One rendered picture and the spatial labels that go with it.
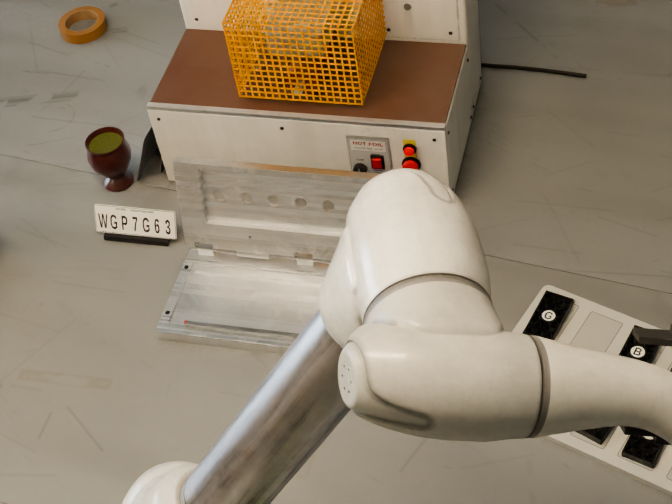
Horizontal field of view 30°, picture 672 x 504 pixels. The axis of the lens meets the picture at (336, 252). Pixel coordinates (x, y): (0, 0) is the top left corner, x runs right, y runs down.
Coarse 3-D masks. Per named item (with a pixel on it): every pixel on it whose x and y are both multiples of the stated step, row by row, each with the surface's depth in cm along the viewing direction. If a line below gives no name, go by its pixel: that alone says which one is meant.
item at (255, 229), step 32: (192, 160) 214; (192, 192) 217; (224, 192) 216; (256, 192) 214; (288, 192) 213; (320, 192) 211; (352, 192) 209; (192, 224) 221; (224, 224) 219; (256, 224) 218; (288, 224) 217; (320, 224) 215; (256, 256) 221; (320, 256) 217
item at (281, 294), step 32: (192, 256) 225; (224, 256) 224; (288, 256) 220; (192, 288) 220; (224, 288) 219; (256, 288) 218; (288, 288) 217; (160, 320) 215; (192, 320) 215; (224, 320) 214; (256, 320) 213; (288, 320) 212
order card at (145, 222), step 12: (96, 204) 231; (96, 216) 232; (108, 216) 231; (120, 216) 231; (132, 216) 230; (144, 216) 229; (156, 216) 228; (168, 216) 228; (96, 228) 233; (108, 228) 232; (120, 228) 232; (132, 228) 231; (144, 228) 230; (156, 228) 229; (168, 228) 229
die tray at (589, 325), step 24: (552, 288) 211; (528, 312) 208; (576, 312) 207; (600, 312) 207; (576, 336) 204; (600, 336) 203; (624, 336) 203; (576, 432) 192; (600, 456) 188; (648, 480) 185
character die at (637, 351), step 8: (632, 336) 201; (624, 344) 200; (632, 344) 201; (640, 344) 201; (624, 352) 200; (632, 352) 199; (640, 352) 199; (648, 352) 200; (656, 352) 200; (640, 360) 198; (648, 360) 198
